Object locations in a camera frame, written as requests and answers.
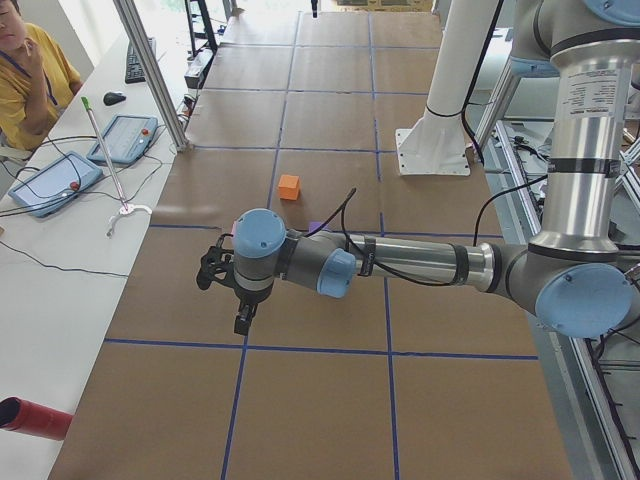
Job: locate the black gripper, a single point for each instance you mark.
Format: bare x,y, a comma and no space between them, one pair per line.
251,297

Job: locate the orange cube block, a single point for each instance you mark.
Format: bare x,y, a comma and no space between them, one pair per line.
289,187

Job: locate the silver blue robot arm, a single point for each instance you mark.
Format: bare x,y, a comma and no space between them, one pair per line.
570,274

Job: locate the purple cube block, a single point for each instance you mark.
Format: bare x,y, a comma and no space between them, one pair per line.
317,226

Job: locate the reacher stick with green tip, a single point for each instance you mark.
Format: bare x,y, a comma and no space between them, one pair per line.
127,208

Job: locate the far blue teach pendant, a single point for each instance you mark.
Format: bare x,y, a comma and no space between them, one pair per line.
127,137

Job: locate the blue teach pendant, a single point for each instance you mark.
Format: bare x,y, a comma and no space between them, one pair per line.
127,137
56,185

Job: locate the near blue teach pendant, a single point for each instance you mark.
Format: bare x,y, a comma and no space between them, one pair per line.
56,185

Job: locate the red cylinder bottle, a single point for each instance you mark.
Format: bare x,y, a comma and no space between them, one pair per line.
26,417

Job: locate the black computer mouse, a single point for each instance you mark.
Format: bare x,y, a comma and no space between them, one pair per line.
112,98

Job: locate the white pillar with base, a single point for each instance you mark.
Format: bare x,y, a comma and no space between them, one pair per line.
436,144

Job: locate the black keyboard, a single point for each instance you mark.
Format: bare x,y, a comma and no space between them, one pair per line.
134,72

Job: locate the person in yellow shirt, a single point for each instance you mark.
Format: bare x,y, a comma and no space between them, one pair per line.
38,82

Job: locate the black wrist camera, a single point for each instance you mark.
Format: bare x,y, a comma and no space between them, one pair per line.
216,265

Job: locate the aluminium frame post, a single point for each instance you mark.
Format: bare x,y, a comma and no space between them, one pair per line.
136,33

